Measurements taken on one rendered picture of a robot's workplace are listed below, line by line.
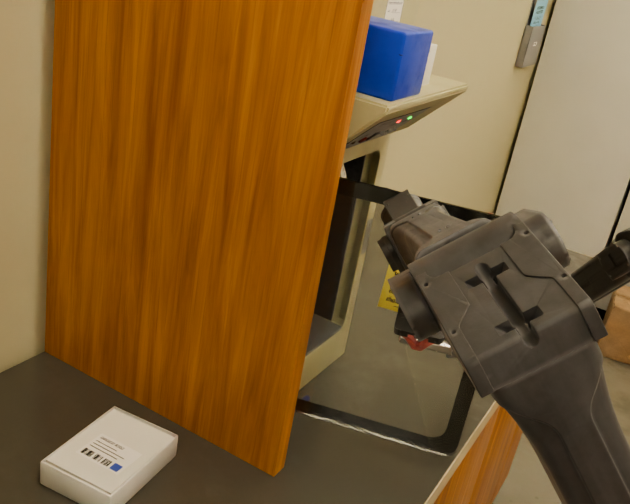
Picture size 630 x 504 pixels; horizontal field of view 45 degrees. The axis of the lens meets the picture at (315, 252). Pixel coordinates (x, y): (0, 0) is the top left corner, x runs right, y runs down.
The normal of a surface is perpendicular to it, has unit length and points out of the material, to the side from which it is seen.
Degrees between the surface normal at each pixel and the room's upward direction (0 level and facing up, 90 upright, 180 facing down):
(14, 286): 90
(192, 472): 0
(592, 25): 90
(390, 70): 90
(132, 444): 0
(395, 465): 0
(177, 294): 90
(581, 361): 78
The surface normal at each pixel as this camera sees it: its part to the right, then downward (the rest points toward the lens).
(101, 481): 0.17, -0.90
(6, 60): 0.85, 0.33
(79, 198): -0.50, 0.27
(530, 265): -0.43, -0.72
